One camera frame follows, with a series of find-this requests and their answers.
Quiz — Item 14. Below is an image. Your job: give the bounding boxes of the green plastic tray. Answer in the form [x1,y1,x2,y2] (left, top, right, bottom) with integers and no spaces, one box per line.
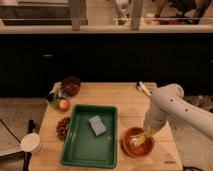
[60,104,118,169]

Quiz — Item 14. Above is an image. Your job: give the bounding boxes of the white-handled utensil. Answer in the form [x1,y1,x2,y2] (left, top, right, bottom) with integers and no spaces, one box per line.
[136,81,152,97]

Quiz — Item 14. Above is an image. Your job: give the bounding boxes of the yellow banana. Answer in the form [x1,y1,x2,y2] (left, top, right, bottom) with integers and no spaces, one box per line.
[130,133,147,147]

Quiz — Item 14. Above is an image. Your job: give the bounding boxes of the red-orange bowl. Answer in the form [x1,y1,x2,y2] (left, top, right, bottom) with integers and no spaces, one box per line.
[121,127,154,158]

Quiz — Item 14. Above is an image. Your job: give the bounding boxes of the grey-blue sponge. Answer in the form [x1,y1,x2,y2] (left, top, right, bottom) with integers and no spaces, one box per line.
[89,115,106,136]

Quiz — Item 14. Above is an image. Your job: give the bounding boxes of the dark maroon bowl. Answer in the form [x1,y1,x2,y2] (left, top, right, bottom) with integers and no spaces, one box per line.
[61,76,81,96]

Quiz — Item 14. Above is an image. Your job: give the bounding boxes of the black pole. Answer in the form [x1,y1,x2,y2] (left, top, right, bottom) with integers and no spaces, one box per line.
[23,119,36,171]

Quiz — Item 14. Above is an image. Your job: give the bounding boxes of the bunch of dark grapes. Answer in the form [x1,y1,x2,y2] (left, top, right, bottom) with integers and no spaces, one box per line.
[56,117,70,140]

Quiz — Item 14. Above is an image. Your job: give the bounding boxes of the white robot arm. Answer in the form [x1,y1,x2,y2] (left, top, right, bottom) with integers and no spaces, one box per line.
[144,84,213,140]

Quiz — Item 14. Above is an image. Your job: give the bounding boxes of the red-yellow apple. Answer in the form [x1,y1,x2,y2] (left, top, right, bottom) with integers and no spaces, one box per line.
[58,99,70,111]

